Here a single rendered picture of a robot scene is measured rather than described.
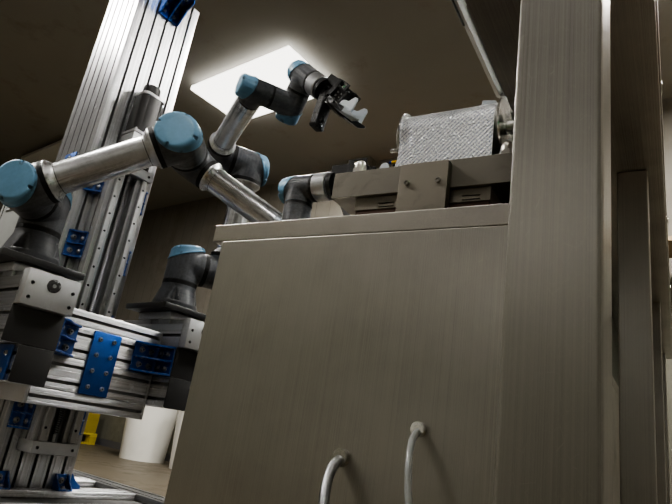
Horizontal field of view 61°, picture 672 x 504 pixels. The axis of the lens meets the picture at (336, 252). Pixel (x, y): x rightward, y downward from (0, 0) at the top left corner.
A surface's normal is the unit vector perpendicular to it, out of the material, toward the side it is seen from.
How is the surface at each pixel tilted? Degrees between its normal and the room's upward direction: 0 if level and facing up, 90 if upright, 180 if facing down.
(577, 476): 90
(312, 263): 90
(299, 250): 90
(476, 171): 90
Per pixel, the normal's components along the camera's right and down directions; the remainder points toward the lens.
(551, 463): -0.48, -0.34
